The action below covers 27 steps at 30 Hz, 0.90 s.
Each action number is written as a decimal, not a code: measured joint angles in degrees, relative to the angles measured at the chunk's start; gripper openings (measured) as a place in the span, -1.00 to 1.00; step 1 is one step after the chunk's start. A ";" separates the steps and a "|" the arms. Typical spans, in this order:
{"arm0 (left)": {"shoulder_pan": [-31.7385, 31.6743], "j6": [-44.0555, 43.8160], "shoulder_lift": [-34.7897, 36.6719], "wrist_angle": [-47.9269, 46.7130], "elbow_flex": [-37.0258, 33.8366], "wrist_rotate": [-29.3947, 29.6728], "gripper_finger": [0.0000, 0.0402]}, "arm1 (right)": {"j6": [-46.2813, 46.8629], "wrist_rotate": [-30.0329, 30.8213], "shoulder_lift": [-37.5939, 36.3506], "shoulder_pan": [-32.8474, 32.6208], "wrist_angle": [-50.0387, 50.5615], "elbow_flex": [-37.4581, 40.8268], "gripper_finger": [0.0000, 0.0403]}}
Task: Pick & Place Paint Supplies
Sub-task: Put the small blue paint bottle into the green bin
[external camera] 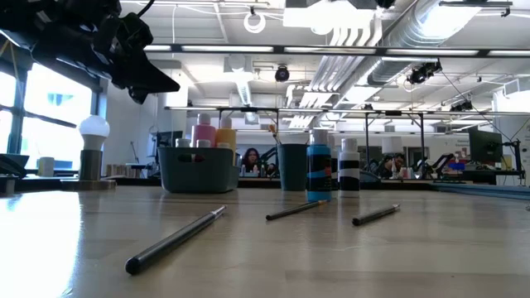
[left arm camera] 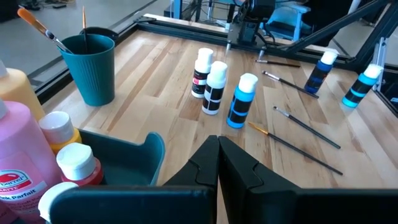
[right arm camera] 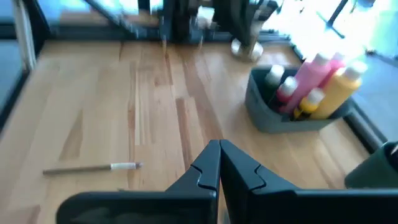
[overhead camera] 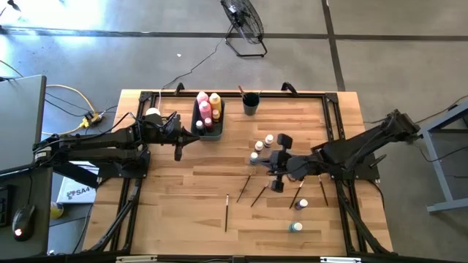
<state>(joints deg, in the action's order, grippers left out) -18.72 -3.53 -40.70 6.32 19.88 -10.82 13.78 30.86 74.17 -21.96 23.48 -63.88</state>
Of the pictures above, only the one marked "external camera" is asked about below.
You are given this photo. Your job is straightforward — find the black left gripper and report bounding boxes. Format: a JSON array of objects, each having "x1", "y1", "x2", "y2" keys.
[{"x1": 82, "y1": 16, "x2": 181, "y2": 106}]

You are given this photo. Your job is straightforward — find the large pink paint bottle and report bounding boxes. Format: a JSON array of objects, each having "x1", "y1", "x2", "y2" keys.
[{"x1": 190, "y1": 113, "x2": 216, "y2": 149}]

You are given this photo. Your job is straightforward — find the large yellow paint bottle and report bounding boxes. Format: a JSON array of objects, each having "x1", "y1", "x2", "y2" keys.
[{"x1": 214, "y1": 117, "x2": 238, "y2": 152}]

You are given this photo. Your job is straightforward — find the orange-bristle black paintbrush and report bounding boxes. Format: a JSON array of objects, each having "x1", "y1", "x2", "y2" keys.
[{"x1": 267, "y1": 123, "x2": 283, "y2": 146}]

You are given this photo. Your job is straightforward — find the small blue paint bottle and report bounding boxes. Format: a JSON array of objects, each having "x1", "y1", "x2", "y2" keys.
[{"x1": 306, "y1": 128, "x2": 332, "y2": 203}]

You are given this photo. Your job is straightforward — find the small white black-label paint bottle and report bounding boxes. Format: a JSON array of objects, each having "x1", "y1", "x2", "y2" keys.
[{"x1": 338, "y1": 137, "x2": 361, "y2": 199}]

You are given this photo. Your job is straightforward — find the black monitor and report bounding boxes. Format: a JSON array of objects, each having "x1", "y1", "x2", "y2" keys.
[
  {"x1": 156, "y1": 130, "x2": 184, "y2": 148},
  {"x1": 468, "y1": 128, "x2": 504, "y2": 165}
]

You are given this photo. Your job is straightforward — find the wooden slat box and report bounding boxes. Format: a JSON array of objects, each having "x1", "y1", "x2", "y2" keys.
[{"x1": 105, "y1": 163, "x2": 138, "y2": 178}]

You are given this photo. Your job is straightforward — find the white bulb table lamp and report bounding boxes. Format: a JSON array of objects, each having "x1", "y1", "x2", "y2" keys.
[{"x1": 60, "y1": 114, "x2": 118, "y2": 191}]

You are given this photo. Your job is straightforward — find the white container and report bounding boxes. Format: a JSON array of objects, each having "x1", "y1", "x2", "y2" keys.
[{"x1": 37, "y1": 156, "x2": 55, "y2": 178}]

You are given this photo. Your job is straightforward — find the person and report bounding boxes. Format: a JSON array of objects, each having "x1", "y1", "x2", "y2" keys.
[
  {"x1": 240, "y1": 147, "x2": 266, "y2": 178},
  {"x1": 383, "y1": 152, "x2": 409, "y2": 180}
]

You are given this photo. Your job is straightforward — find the teal ribbed cup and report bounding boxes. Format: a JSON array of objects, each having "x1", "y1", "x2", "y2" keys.
[{"x1": 276, "y1": 143, "x2": 310, "y2": 192}]

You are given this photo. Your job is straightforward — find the thin orange-tip black paintbrush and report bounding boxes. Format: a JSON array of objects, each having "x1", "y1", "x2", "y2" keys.
[{"x1": 265, "y1": 199, "x2": 328, "y2": 222}]

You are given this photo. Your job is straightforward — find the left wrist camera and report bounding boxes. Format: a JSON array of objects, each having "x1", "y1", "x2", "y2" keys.
[{"x1": 118, "y1": 12, "x2": 155, "y2": 50}]

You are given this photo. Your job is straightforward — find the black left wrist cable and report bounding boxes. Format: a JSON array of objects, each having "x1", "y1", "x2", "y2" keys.
[{"x1": 136, "y1": 0, "x2": 157, "y2": 20}]

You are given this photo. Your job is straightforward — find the black aluminium table frame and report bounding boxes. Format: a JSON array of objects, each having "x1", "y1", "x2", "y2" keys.
[{"x1": 0, "y1": 176, "x2": 431, "y2": 192}]

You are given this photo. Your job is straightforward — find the black background rig frame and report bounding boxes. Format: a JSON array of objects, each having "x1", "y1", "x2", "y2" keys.
[{"x1": 216, "y1": 106, "x2": 426, "y2": 147}]

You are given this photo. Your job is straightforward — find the white ring light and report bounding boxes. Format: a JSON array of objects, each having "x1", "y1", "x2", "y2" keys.
[{"x1": 243, "y1": 10, "x2": 267, "y2": 35}]

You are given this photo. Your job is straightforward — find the black overhead frame bar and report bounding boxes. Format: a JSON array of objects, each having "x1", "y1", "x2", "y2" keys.
[{"x1": 142, "y1": 43, "x2": 530, "y2": 58}]

